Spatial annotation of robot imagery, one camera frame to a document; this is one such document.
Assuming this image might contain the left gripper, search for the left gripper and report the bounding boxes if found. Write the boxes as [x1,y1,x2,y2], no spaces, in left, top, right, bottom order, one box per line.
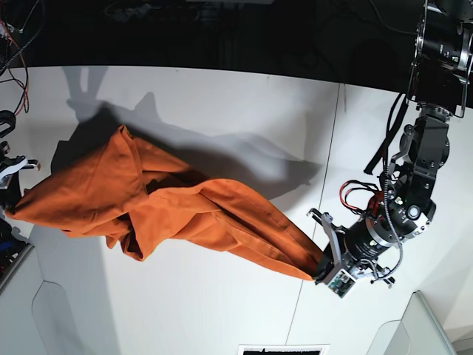
[308,209,401,287]

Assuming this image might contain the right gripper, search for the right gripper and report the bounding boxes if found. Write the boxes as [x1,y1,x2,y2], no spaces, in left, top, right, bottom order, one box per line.
[1,110,41,207]

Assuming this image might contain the orange t-shirt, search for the orange t-shirt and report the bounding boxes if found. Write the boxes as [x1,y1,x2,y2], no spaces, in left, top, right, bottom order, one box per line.
[5,126,322,280]

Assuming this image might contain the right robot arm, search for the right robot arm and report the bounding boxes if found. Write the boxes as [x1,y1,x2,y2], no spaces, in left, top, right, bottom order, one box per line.
[1,1,46,209]

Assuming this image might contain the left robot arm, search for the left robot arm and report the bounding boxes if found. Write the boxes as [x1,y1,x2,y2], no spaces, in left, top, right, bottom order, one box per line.
[310,1,472,297]

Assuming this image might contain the black and white marker card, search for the black and white marker card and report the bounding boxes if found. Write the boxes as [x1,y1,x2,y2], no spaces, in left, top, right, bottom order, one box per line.
[236,344,330,355]

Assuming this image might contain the clear plastic bin left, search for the clear plastic bin left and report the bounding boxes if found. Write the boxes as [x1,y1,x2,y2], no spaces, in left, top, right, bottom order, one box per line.
[1,246,81,354]

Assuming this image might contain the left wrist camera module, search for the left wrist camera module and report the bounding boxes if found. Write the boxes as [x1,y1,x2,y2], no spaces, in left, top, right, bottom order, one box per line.
[324,268,356,299]

